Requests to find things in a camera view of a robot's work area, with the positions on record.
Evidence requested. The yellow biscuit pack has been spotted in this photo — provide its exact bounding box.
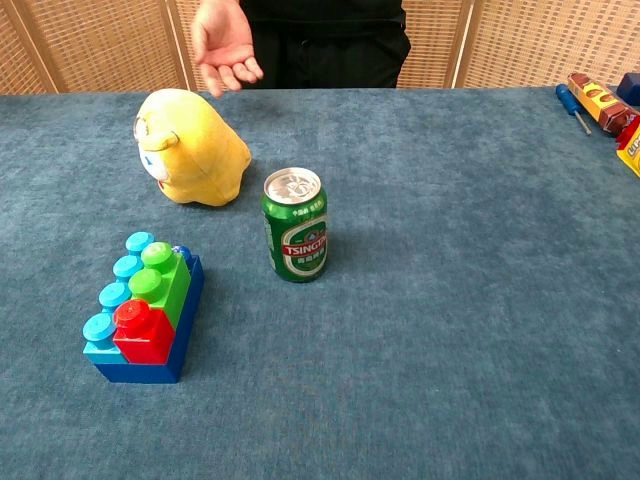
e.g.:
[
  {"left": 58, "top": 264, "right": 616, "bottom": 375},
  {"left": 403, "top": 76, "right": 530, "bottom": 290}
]
[{"left": 615, "top": 119, "right": 640, "bottom": 179}]

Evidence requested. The dark blue box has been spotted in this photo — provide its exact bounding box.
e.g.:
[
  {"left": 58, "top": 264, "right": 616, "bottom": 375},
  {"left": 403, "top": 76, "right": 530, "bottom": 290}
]
[{"left": 615, "top": 72, "right": 640, "bottom": 106}]

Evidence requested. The person's right hand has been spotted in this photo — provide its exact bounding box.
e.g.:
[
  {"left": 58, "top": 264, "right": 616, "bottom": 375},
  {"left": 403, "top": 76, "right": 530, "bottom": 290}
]
[{"left": 192, "top": 0, "right": 265, "bottom": 98}]

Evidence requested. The green Tsingtao beer can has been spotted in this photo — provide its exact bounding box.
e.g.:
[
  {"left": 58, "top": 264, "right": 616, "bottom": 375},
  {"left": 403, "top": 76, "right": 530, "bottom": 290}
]
[{"left": 260, "top": 167, "right": 330, "bottom": 284}]

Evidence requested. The light blue long block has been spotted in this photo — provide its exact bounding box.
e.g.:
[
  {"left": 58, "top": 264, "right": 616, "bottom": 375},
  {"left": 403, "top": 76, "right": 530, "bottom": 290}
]
[{"left": 82, "top": 231, "right": 156, "bottom": 365}]

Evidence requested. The blue handled screwdriver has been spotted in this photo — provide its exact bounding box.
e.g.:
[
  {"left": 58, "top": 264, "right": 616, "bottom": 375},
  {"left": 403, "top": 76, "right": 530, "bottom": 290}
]
[{"left": 555, "top": 83, "right": 593, "bottom": 136}]

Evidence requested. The colourful toy block set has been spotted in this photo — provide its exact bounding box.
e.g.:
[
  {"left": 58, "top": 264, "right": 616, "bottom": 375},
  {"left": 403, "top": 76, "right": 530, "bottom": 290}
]
[{"left": 93, "top": 244, "right": 205, "bottom": 385}]

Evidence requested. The brown cookie box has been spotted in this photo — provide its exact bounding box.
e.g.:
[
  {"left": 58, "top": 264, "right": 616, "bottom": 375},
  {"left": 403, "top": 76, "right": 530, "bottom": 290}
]
[{"left": 567, "top": 71, "right": 640, "bottom": 139}]

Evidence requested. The red toy block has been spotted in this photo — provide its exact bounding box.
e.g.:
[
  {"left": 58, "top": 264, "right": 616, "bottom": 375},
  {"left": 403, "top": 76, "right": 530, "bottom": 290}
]
[{"left": 112, "top": 298, "right": 177, "bottom": 366}]

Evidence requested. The yellow plush toy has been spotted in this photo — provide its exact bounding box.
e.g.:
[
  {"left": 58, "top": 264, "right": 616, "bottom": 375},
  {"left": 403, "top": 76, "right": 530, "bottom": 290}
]
[{"left": 133, "top": 88, "right": 253, "bottom": 207}]

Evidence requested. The wicker folding screen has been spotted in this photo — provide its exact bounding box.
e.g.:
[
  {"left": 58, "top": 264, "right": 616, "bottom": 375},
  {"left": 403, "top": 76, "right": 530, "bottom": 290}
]
[
  {"left": 397, "top": 0, "right": 640, "bottom": 90},
  {"left": 0, "top": 0, "right": 221, "bottom": 95}
]

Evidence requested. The blue table cloth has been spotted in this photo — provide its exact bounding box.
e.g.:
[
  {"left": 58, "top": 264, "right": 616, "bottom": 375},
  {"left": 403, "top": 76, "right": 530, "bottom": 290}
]
[{"left": 0, "top": 87, "right": 640, "bottom": 480}]

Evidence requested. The person's black-clothed torso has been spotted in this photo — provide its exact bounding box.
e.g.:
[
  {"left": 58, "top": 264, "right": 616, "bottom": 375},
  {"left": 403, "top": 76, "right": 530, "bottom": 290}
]
[{"left": 239, "top": 0, "right": 412, "bottom": 90}]

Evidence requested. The green toy block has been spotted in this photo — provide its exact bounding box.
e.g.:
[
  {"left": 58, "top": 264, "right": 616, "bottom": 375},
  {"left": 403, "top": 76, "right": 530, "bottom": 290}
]
[{"left": 127, "top": 241, "right": 193, "bottom": 326}]

